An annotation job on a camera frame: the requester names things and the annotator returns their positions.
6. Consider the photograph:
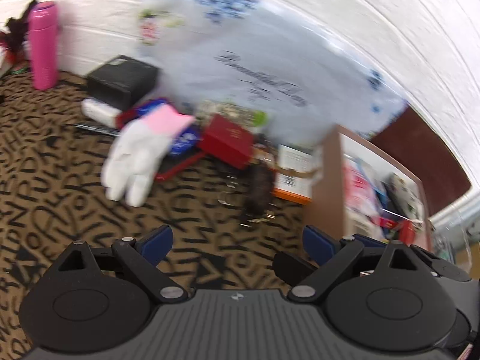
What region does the white pink rubber glove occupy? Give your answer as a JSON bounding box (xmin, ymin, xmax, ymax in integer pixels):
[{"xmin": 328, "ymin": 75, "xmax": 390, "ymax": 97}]
[{"xmin": 101, "ymin": 104, "xmax": 195, "ymax": 207}]

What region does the dark brown leather pouch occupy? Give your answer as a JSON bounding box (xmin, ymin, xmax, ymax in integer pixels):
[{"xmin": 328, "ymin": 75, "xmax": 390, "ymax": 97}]
[{"xmin": 239, "ymin": 163, "xmax": 275, "ymax": 228}]

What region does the beige cardboard storage box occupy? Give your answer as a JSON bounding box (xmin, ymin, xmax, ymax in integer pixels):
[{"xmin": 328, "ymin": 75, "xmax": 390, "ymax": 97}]
[{"xmin": 303, "ymin": 125, "xmax": 432, "ymax": 250}]

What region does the letter patterned table cloth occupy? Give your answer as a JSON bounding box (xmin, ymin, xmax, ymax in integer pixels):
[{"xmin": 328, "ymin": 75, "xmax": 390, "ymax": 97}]
[{"xmin": 1, "ymin": 72, "xmax": 302, "ymax": 359}]

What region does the orange white medicine box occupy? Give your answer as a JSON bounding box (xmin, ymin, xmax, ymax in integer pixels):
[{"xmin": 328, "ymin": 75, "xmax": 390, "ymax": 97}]
[{"xmin": 272, "ymin": 145, "xmax": 323, "ymax": 205}]

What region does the red tray lid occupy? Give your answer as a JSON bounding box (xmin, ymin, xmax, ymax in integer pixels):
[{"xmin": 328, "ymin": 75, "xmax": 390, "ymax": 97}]
[{"xmin": 116, "ymin": 105, "xmax": 206, "ymax": 182}]

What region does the dark brown wooden board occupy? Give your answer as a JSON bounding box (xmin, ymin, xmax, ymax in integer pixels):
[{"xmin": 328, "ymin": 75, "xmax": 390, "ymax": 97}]
[{"xmin": 370, "ymin": 107, "xmax": 471, "ymax": 215}]

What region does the metal hook carabiner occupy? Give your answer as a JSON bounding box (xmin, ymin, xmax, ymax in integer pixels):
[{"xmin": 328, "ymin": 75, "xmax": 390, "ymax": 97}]
[{"xmin": 217, "ymin": 175, "xmax": 239, "ymax": 206}]

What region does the blue card box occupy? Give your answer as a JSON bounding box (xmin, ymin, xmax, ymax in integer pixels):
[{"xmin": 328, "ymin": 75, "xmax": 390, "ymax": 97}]
[{"xmin": 136, "ymin": 97, "xmax": 201, "ymax": 157}]

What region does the black pen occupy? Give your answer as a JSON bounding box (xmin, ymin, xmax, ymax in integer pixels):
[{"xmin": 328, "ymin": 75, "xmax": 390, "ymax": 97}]
[{"xmin": 73, "ymin": 124, "xmax": 120, "ymax": 137}]

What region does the red gift box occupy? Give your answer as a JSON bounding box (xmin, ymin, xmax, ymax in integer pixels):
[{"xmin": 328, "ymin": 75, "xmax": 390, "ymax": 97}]
[{"xmin": 199, "ymin": 115, "xmax": 254, "ymax": 170}]

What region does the small white box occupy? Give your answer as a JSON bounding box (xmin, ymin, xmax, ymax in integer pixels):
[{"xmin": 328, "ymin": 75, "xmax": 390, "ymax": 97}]
[{"xmin": 80, "ymin": 97, "xmax": 121, "ymax": 128}]

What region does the snack packet with green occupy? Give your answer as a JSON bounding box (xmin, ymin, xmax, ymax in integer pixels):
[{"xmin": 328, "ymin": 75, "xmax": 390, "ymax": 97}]
[{"xmin": 194, "ymin": 100, "xmax": 269, "ymax": 134}]

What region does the black cardboard box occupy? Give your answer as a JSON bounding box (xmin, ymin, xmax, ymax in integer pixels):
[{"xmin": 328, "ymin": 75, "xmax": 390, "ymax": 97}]
[{"xmin": 86, "ymin": 55, "xmax": 161, "ymax": 111}]

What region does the floral Beautiful Day plastic bag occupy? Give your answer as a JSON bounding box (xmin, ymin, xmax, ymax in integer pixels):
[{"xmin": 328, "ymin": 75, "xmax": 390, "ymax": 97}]
[{"xmin": 138, "ymin": 0, "xmax": 408, "ymax": 147}]

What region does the pink thermos bottle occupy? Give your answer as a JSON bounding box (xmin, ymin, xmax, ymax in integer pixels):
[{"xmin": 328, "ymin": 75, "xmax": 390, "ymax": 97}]
[{"xmin": 28, "ymin": 1, "xmax": 58, "ymax": 90}]

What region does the dark red feather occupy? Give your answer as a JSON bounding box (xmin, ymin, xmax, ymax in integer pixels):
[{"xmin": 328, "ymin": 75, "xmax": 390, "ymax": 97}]
[{"xmin": 1, "ymin": 0, "xmax": 38, "ymax": 65}]

